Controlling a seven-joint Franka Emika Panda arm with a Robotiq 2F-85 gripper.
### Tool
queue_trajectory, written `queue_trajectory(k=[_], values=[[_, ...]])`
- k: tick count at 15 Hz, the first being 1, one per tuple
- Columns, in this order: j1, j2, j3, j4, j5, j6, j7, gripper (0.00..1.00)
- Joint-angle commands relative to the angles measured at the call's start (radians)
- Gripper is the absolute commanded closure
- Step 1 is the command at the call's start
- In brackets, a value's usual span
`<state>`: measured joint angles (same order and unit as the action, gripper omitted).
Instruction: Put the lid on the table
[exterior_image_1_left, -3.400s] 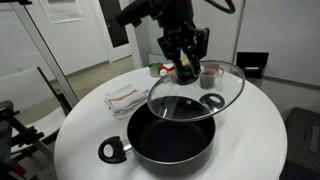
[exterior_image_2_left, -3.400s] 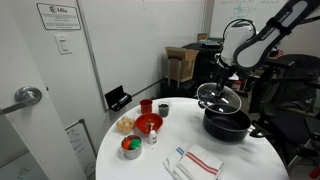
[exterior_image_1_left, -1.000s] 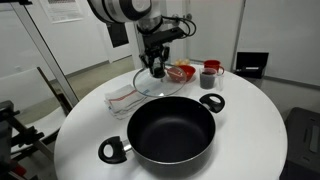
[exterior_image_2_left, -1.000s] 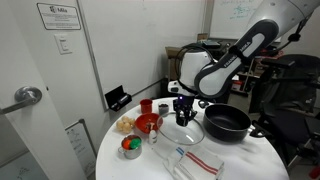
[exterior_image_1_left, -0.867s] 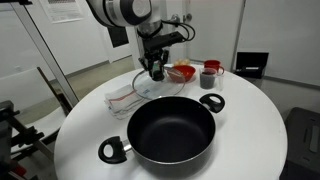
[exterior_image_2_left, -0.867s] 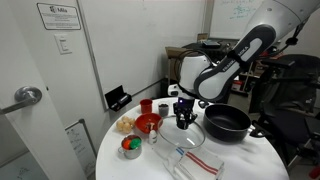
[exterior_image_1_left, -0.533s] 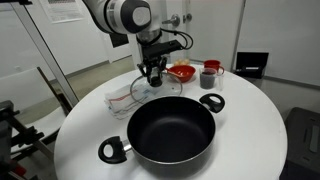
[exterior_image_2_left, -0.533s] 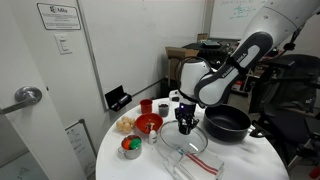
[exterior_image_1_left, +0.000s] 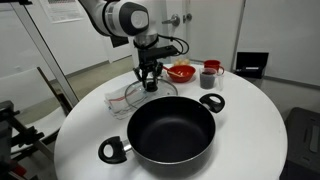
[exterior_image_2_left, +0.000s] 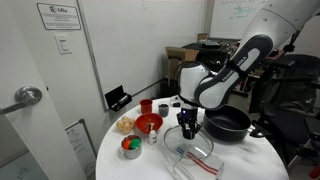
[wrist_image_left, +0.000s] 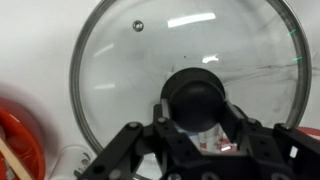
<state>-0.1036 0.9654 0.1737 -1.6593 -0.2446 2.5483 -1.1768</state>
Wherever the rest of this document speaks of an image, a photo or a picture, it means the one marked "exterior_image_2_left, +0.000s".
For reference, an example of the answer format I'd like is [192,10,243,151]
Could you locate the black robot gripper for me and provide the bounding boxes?
[176,106,204,140]

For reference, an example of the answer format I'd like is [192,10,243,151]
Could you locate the glass pot lid black knob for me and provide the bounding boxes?
[162,124,215,160]

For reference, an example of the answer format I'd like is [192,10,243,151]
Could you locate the clear cup with dark contents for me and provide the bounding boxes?
[157,101,171,118]

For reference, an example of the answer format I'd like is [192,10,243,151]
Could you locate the red striped white towel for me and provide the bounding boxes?
[174,150,225,180]

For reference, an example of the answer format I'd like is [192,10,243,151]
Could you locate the small white pump bottle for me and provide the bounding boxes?
[147,122,158,145]

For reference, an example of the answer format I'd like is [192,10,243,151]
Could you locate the blue striped white towel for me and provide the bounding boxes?
[162,145,188,180]

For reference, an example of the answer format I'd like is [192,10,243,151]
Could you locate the red plastic bowl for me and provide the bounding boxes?
[134,112,164,135]

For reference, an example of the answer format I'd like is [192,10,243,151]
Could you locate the red cup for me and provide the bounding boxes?
[139,98,154,115]

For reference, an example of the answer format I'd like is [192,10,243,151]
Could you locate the green toy ball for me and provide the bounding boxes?
[129,138,142,150]

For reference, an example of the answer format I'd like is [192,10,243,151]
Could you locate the orange toy ball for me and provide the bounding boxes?
[122,138,132,151]

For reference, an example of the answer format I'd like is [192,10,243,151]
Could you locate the open cardboard box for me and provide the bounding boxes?
[165,46,200,84]

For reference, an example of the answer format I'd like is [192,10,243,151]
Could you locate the black marker tray holder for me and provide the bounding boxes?
[104,85,133,112]

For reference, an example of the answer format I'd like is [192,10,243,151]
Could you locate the black cabinet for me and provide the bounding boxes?
[160,41,238,99]

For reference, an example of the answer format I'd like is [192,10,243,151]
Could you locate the dark flat book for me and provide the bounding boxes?
[201,39,222,48]

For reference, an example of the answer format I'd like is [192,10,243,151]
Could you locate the small brown box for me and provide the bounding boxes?
[196,32,210,43]

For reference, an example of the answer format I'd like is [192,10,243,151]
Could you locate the black office chair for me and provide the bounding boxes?
[249,53,320,169]

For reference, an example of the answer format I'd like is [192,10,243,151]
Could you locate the small framed whiteboard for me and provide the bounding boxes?
[64,118,98,178]

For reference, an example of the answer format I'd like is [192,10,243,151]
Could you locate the red object on floor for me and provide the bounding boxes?
[308,164,320,180]

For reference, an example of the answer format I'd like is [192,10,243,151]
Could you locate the grey door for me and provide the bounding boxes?
[0,0,113,180]

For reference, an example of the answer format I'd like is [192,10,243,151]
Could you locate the black cooking pot with handles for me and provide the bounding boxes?
[202,104,274,145]

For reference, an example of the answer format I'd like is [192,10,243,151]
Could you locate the metal cup with handle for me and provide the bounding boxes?
[117,134,143,160]

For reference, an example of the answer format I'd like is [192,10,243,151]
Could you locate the wall whiteboard with green writing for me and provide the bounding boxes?
[209,0,269,41]

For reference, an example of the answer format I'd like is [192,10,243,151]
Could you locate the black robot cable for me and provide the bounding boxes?
[282,30,301,54]

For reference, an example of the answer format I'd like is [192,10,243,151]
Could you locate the white light switch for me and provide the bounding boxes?
[54,33,73,56]

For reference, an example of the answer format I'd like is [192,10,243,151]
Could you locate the silver door handle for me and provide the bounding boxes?
[0,86,43,116]

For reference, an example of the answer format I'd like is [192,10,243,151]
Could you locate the white wall sign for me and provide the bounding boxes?
[36,2,82,31]

